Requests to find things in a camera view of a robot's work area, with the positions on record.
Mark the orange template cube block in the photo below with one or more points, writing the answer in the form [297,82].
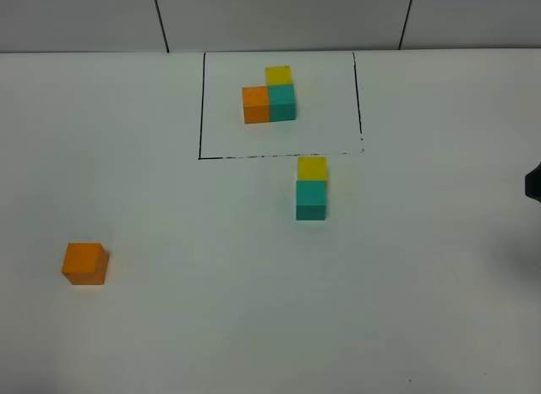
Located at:
[256,104]

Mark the yellow loose cube block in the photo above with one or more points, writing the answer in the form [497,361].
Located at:
[312,168]

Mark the teal template cube block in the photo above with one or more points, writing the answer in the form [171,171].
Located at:
[283,104]

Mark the yellow template cube block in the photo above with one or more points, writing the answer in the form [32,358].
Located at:
[278,75]

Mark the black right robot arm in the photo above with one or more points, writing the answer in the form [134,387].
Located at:
[533,184]

